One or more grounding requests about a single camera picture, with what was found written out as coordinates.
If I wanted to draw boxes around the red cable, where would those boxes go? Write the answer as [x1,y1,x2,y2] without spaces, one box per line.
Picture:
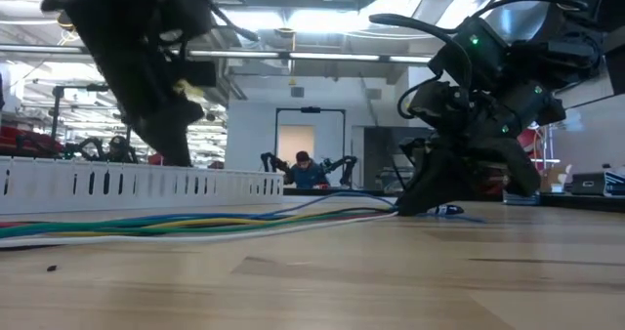
[0,212,396,229]

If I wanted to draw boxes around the long ceiling light strip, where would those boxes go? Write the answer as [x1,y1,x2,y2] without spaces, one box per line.
[187,49,434,68]

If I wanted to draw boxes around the red storage rack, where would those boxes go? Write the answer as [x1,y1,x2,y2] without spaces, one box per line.
[516,124,563,197]

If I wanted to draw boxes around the black right camera cable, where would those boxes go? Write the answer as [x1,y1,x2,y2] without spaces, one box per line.
[368,0,590,122]

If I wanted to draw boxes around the black background gantry frame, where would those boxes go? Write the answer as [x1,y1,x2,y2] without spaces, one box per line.
[50,84,138,160]
[272,106,348,189]

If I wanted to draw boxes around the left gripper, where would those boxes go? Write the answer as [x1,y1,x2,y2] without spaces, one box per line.
[65,7,219,169]

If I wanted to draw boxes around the grey equipment box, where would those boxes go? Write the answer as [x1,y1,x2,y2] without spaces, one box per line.
[570,172,607,197]

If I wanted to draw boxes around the red storage bins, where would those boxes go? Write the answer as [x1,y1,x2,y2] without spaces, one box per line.
[0,124,65,158]

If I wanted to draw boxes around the black aluminium table frame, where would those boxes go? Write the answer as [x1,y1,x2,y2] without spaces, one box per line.
[282,186,625,213]

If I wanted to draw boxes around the blue white box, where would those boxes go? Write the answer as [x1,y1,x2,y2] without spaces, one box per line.
[604,166,625,198]

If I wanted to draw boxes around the yellow cable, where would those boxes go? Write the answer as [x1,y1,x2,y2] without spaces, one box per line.
[43,211,399,238]

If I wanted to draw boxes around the bundle of coloured cables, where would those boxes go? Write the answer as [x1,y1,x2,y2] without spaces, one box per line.
[0,211,400,249]

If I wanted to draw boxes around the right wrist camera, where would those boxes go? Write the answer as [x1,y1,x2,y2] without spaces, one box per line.
[406,79,471,129]

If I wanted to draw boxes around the black ceiling device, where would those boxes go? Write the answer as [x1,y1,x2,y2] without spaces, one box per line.
[55,8,75,33]

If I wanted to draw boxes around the white slotted cable duct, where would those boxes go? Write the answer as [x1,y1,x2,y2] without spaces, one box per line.
[0,155,285,215]

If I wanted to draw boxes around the person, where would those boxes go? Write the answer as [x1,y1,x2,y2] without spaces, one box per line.
[104,134,134,164]
[290,149,334,189]

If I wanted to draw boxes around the black left camera cable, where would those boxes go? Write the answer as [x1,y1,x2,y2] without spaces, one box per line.
[207,0,261,43]

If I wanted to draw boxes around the black camera cable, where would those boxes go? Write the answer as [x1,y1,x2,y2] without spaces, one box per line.
[207,0,261,43]
[368,0,590,122]

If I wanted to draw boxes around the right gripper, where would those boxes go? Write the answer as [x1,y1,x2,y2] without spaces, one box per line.
[394,79,568,218]

